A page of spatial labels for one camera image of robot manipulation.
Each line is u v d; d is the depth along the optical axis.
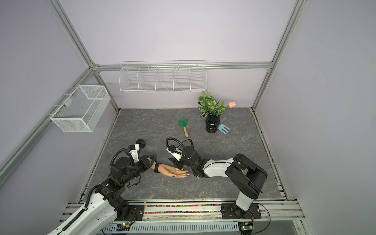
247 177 0.44
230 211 0.74
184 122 1.12
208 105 0.85
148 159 0.73
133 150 0.70
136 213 0.74
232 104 0.86
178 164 0.76
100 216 0.57
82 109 0.84
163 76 0.99
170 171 0.77
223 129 1.08
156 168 0.77
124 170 0.58
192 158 0.65
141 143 0.97
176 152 0.72
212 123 0.99
